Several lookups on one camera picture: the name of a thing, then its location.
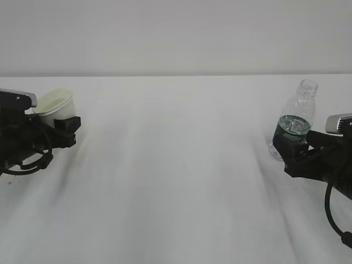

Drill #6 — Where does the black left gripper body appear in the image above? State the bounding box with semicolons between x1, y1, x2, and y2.
1;108;76;165

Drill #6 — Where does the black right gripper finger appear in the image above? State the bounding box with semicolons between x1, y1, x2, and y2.
273;135;309;165
306;130;343;149

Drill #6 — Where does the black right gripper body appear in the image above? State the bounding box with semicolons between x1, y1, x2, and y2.
284;137;351;184

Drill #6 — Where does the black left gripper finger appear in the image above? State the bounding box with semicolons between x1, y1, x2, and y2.
54;116;81;135

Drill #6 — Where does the white paper cup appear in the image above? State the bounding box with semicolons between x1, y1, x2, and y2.
33;89;76;128

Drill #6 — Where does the clear water bottle green label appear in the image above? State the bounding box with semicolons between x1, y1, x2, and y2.
268;79;319;162

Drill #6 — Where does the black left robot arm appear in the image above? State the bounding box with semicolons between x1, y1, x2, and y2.
1;108;81;176

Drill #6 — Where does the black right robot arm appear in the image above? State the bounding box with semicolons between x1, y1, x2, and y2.
273;130;351;199

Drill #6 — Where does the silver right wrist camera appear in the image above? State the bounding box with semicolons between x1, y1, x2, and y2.
325;113;351;135

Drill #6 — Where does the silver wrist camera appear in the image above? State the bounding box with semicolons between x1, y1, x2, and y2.
1;89;37;111
325;113;351;135

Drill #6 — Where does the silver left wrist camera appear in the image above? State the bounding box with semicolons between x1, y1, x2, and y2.
1;89;37;111

